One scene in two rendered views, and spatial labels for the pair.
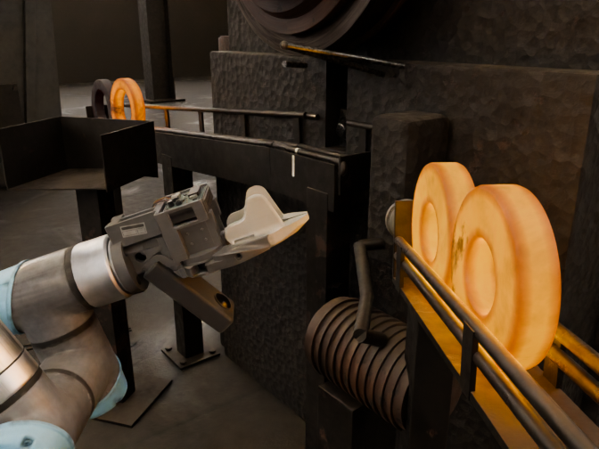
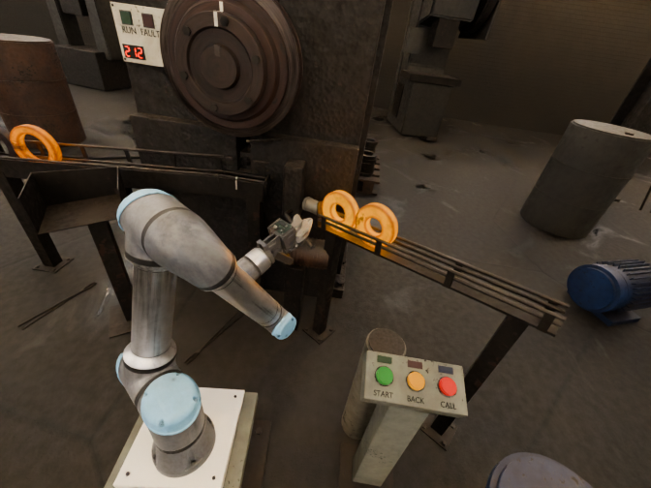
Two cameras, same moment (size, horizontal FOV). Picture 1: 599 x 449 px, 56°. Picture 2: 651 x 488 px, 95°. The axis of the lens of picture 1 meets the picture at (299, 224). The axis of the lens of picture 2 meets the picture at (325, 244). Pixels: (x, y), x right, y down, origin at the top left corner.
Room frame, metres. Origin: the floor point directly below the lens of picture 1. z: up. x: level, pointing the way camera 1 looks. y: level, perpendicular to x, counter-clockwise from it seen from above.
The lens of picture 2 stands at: (0.00, 0.62, 1.25)
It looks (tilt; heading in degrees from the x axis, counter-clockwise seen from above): 35 degrees down; 310
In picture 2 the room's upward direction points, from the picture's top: 8 degrees clockwise
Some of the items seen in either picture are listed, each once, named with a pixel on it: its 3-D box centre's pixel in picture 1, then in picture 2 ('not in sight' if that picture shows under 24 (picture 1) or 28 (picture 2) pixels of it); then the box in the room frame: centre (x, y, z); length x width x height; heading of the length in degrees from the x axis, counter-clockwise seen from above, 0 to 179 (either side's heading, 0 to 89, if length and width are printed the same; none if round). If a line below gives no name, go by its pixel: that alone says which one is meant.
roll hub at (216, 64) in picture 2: not in sight; (222, 67); (0.99, 0.06, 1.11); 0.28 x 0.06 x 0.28; 38
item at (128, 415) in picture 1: (97, 271); (106, 259); (1.27, 0.50, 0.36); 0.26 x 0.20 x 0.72; 73
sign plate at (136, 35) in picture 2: not in sight; (152, 38); (1.39, 0.11, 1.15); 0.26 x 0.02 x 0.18; 38
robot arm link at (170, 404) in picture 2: not in sight; (172, 408); (0.44, 0.56, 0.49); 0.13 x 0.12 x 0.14; 2
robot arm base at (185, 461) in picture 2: not in sight; (182, 434); (0.42, 0.57, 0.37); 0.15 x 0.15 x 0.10
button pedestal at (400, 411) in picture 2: not in sight; (386, 435); (0.06, 0.14, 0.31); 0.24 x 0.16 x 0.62; 38
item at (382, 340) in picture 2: not in sight; (369, 388); (0.19, 0.04, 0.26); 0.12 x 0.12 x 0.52
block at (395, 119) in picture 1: (407, 189); (294, 189); (0.87, -0.17, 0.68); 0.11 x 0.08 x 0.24; 128
